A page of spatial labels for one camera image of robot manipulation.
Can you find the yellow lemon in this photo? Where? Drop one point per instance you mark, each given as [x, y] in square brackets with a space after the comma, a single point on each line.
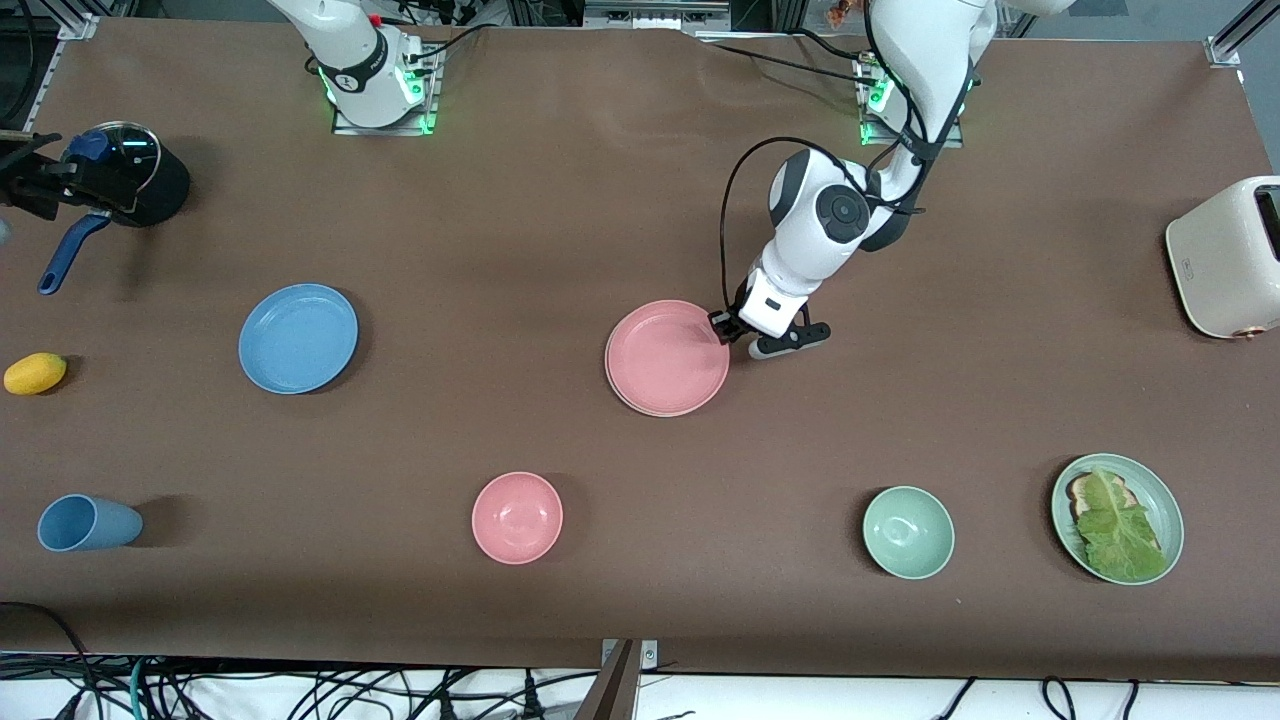
[35, 373]

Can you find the blue cup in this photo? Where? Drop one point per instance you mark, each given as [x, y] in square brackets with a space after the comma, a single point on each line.
[90, 523]

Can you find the green lettuce leaf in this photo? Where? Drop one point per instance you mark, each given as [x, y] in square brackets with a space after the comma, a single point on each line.
[1120, 535]

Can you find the aluminium frame corner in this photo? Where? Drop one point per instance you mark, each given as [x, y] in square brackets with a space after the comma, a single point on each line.
[78, 27]
[1225, 50]

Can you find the green bowl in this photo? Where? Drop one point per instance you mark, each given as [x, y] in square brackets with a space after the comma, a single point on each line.
[908, 533]

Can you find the right gripper body black block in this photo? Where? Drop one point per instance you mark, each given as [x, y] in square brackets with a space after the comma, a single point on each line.
[40, 187]

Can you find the beige plate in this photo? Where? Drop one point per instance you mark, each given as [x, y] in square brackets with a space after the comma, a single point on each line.
[630, 403]

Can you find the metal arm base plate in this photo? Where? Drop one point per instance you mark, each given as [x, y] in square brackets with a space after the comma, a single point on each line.
[868, 138]
[430, 110]

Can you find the toast slice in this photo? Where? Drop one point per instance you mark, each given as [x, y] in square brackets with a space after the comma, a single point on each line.
[1079, 490]

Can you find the metal table edge bracket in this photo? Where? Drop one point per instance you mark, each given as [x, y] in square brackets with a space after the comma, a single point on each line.
[650, 653]

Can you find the blue plate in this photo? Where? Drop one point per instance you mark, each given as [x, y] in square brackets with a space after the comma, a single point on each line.
[298, 338]

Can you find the brown table cover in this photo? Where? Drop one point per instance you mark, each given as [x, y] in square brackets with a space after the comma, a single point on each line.
[500, 250]

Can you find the beige toaster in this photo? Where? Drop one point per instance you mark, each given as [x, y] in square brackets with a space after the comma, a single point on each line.
[1220, 260]

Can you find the glass lid with blue knob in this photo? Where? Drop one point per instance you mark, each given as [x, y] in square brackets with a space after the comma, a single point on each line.
[138, 148]

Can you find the grey power strip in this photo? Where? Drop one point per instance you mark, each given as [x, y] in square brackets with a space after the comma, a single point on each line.
[650, 15]

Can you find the green plate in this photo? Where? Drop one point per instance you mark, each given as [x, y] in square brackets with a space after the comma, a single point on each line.
[1162, 500]

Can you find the pink plate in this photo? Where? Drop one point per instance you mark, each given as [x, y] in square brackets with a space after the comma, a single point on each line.
[668, 355]

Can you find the pink bowl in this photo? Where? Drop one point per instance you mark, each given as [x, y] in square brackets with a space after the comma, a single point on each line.
[517, 518]

